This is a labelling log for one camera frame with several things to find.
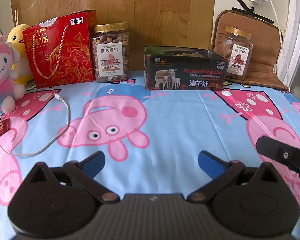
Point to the yellow duck plush toy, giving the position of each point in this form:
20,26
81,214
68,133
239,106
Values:
20,37

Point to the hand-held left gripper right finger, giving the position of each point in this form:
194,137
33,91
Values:
208,161

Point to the gold-lid jar of cashews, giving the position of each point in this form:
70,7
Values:
110,60

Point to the red gift box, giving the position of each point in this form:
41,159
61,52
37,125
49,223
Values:
62,60

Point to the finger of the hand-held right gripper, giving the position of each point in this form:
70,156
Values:
275,150

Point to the brown seat cushion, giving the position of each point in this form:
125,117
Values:
265,55

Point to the blue pig-print bed sheet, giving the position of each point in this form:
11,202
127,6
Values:
177,120

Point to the black sheep-print box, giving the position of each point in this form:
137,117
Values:
190,77

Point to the gold-lid jar of pecans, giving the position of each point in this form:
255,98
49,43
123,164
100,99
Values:
238,60

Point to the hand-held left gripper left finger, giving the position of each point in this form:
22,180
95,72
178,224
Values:
96,161

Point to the pink plush toy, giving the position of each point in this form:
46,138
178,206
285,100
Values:
2,80

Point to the white window frame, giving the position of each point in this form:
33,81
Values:
293,30

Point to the wooden headboard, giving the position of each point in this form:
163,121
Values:
152,12

